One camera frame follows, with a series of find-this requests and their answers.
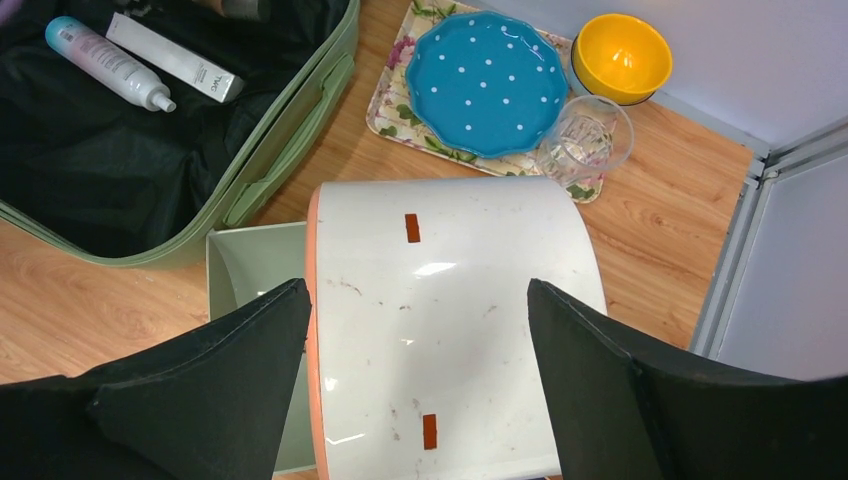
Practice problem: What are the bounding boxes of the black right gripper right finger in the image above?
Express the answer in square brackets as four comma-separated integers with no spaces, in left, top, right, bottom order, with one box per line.
[527,279,847,479]

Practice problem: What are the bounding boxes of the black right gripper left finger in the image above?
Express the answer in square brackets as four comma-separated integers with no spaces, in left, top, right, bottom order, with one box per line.
[1,278,311,479]

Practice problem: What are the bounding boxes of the white and orange drawer cabinet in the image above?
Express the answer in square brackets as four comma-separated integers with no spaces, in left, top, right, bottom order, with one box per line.
[206,176,606,479]

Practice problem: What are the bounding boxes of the green hard-shell suitcase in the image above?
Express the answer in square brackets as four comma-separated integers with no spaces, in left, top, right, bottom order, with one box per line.
[1,1,360,268]

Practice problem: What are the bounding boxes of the blue pink spray bottle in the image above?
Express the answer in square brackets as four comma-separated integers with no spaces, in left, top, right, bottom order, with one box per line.
[44,16,176,113]

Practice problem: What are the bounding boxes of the clear drinking glass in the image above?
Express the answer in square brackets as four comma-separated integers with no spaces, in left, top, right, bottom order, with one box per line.
[534,95,635,188]

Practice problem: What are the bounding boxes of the white cosmetic box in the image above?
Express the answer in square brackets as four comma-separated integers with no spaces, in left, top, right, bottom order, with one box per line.
[106,13,245,103]

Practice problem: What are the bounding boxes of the small yellow bowl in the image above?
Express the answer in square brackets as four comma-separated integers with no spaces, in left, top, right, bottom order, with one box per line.
[571,13,674,106]

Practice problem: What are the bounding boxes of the blue polka dot plate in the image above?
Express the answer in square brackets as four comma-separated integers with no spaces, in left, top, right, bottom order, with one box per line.
[406,11,569,158]

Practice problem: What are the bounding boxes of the aluminium frame rail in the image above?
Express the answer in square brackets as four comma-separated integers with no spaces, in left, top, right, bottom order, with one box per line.
[657,92,847,359]

